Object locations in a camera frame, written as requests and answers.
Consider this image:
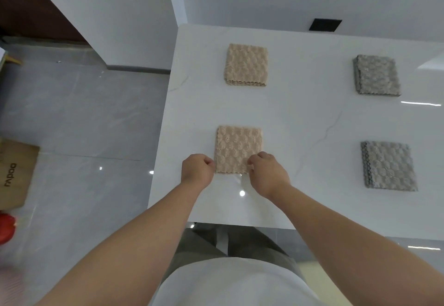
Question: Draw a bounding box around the black wall outlet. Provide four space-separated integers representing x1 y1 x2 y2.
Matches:
308 18 343 33

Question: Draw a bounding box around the person's right forearm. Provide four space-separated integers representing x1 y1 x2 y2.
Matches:
269 183 444 306

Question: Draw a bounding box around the person's right hand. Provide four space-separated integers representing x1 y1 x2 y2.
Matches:
247 151 291 200

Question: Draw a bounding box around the beige waffle towel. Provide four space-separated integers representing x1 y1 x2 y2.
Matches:
223 43 269 87
213 125 263 175

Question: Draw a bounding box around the dark brown door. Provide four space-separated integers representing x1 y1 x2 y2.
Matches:
0 0 87 43

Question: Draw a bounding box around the person's white shirt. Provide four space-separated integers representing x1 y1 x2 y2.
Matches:
149 255 320 306

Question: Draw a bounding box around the person's left hand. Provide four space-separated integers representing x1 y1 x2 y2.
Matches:
181 153 216 189

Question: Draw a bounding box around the white marble table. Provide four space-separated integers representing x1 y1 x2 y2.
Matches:
147 23 444 241

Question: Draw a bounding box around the cream chair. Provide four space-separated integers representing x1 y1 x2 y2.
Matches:
300 259 337 306

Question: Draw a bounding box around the red bag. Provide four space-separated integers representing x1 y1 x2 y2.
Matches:
0 212 17 246

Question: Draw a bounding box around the printed cardboard box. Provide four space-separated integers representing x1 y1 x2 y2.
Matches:
0 138 41 210

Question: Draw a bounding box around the person's left forearm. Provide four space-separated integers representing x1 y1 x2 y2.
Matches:
34 183 205 306

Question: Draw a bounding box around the grey waffle towel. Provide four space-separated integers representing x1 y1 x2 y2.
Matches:
360 141 419 192
352 54 401 97

